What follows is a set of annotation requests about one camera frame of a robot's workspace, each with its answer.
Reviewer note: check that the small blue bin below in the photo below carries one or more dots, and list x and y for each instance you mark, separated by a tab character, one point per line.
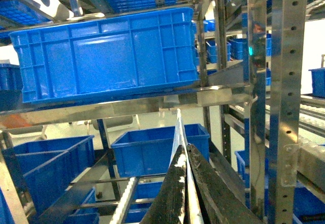
144	152

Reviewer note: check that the perforated steel rack upright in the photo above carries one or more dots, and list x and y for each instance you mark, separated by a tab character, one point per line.
288	23

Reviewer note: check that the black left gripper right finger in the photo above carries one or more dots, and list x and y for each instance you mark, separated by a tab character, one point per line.
218	203

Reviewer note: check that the flower gift bag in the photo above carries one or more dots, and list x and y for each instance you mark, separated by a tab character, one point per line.
190	211

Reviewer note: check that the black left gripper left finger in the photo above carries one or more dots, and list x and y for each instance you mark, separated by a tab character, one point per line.
166	207

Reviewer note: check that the ribbed blue crate on shelf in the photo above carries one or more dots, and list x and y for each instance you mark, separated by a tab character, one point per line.
126	55

